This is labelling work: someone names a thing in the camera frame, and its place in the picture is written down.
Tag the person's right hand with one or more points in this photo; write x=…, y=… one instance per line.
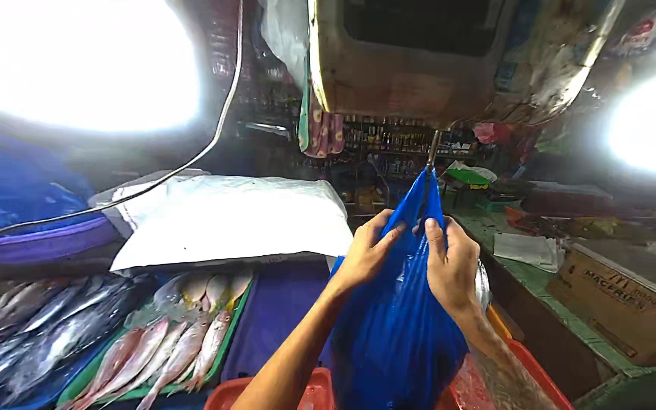
x=454, y=273

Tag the person's left hand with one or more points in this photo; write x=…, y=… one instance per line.
x=360, y=256

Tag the person's left fingers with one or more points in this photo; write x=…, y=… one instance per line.
x=375, y=221

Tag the person's right fingers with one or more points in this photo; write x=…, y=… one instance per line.
x=459, y=232

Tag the person's left thumb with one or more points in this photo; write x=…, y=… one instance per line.
x=390, y=237

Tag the person's right thumb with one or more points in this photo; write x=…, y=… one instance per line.
x=435, y=239

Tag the blue plastic bag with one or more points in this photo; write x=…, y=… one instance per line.
x=399, y=319

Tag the green and white packet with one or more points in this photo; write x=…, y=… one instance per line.
x=467, y=174

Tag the shelf with bottles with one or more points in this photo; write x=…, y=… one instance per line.
x=390, y=139

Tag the metal scale hook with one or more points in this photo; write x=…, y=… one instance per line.
x=433, y=149

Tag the orange plastic object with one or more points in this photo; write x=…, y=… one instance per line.
x=497, y=323

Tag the pink spotted cloth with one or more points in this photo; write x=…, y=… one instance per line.
x=322, y=136

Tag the pink plastic bag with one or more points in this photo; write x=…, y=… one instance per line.
x=484, y=133

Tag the white sack cover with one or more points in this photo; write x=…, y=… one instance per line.
x=242, y=219

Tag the green counter table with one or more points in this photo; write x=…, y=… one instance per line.
x=561, y=319

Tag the dark purple plastic board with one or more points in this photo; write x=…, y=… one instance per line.
x=277, y=313

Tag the hanging weighing scale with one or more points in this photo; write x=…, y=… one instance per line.
x=402, y=82

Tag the large red basin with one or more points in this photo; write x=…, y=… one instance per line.
x=538, y=370

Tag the small red basin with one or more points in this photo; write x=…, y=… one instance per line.
x=319, y=392

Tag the brown cardboard box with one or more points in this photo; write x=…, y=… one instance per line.
x=612, y=307

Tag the green fish tray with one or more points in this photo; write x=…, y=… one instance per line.
x=226, y=350

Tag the white translucent plastic bag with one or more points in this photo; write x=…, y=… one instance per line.
x=288, y=34

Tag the clear plastic ice bag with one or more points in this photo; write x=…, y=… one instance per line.
x=163, y=299

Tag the pile of pink fish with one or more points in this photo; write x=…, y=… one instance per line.
x=183, y=344

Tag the purple basin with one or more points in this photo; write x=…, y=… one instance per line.
x=49, y=242

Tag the blue fish tray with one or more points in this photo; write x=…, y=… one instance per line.
x=72, y=376

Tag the pile of silver fish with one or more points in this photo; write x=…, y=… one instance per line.
x=54, y=339

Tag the crumpled large blue plastic sheet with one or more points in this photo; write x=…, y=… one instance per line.
x=15, y=182

